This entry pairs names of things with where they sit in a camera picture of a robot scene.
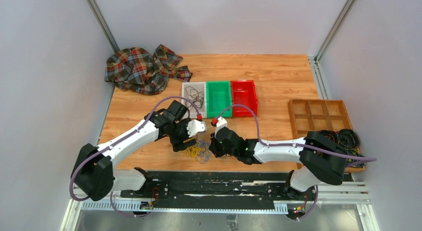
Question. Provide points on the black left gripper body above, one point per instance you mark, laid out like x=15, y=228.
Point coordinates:
x=179, y=135

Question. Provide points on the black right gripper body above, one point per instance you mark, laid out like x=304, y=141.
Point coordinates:
x=219, y=151

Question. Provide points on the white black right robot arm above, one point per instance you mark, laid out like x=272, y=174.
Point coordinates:
x=322, y=159

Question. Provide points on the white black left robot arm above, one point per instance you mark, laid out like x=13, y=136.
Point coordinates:
x=95, y=171

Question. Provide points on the white plastic bin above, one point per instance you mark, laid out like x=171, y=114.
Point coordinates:
x=196, y=93

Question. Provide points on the green plastic bin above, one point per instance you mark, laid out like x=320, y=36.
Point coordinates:
x=218, y=98

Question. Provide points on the red plastic bin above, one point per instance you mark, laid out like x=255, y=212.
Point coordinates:
x=244, y=93

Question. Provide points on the plaid flannel cloth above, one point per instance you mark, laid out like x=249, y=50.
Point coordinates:
x=135, y=69

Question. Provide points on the wooden compartment tray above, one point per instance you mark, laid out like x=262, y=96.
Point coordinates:
x=329, y=117

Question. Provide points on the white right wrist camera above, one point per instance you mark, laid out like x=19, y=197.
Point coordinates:
x=218, y=124

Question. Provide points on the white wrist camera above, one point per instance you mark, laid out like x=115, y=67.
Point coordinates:
x=195, y=126
x=218, y=124

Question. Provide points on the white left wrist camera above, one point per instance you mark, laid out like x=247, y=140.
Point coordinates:
x=195, y=126

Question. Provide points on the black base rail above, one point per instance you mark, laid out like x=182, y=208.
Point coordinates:
x=229, y=193

